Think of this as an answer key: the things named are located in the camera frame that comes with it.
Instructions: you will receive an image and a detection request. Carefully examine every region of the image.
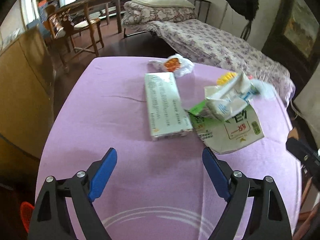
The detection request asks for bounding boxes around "green white crumpled bag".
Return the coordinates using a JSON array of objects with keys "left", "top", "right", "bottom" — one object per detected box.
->
[{"left": 188, "top": 101, "right": 264, "bottom": 154}]

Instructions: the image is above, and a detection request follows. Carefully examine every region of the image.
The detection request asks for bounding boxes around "crumpled white blue carton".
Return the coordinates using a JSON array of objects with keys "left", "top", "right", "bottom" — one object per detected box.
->
[{"left": 204, "top": 72, "right": 260, "bottom": 121}]

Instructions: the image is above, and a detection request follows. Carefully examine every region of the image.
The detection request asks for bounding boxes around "red plastic waste basket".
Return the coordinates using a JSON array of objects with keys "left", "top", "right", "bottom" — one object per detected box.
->
[{"left": 20, "top": 202, "right": 34, "bottom": 233}]

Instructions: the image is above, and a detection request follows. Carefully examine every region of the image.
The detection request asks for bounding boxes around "white carton box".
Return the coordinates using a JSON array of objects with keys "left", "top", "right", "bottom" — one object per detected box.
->
[{"left": 144, "top": 72, "right": 193, "bottom": 141}]

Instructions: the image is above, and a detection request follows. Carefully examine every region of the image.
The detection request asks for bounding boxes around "tan wooden cabinet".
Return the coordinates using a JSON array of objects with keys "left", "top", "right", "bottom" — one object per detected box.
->
[{"left": 1, "top": 27, "right": 55, "bottom": 158}]

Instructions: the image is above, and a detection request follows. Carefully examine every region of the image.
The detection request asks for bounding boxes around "orange white plastic wrapper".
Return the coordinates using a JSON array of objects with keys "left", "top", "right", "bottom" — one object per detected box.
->
[{"left": 148, "top": 54, "right": 195, "bottom": 78}]

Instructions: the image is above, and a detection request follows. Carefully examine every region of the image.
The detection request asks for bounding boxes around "framed painting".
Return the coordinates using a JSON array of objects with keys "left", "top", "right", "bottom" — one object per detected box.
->
[{"left": 282, "top": 0, "right": 319, "bottom": 60}]

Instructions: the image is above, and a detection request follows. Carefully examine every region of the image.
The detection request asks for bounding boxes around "floral purple bed quilt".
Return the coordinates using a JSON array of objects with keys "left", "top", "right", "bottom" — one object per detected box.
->
[{"left": 122, "top": 1, "right": 296, "bottom": 106}]

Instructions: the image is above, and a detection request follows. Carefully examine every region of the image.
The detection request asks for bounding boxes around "wooden chair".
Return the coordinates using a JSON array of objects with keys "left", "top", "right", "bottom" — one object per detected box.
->
[{"left": 45, "top": 0, "right": 104, "bottom": 60}]

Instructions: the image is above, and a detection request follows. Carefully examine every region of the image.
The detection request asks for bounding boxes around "wooden desk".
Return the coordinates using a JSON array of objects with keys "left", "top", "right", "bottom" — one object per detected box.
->
[{"left": 82, "top": 0, "right": 141, "bottom": 34}]

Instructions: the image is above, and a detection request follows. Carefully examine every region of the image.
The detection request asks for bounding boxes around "cream pillow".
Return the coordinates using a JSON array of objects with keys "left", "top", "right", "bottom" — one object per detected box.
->
[{"left": 131, "top": 0, "right": 195, "bottom": 9}]

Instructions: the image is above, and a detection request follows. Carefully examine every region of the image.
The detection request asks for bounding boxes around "white power cord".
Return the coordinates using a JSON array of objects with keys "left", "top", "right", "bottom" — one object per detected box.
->
[{"left": 290, "top": 98, "right": 304, "bottom": 117}]

